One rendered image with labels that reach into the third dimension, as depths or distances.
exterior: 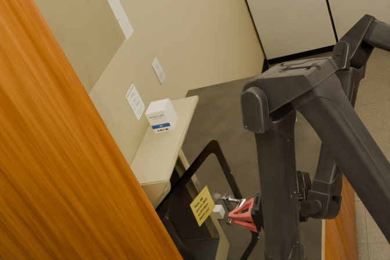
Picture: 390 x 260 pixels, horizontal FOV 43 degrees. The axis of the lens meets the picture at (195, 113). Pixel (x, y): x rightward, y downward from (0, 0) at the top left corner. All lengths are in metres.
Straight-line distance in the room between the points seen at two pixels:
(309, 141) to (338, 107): 1.21
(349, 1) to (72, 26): 3.31
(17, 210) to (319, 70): 0.72
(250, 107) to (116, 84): 0.48
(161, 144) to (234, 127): 1.01
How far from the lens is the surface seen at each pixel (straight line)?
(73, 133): 0.92
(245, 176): 1.88
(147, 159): 1.13
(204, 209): 1.32
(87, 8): 1.14
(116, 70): 1.18
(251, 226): 1.33
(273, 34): 4.32
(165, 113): 1.17
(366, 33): 1.26
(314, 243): 1.58
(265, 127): 0.76
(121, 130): 1.14
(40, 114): 0.93
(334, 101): 0.72
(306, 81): 0.70
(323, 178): 1.24
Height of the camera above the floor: 2.11
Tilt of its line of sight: 30 degrees down
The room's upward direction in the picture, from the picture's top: 25 degrees counter-clockwise
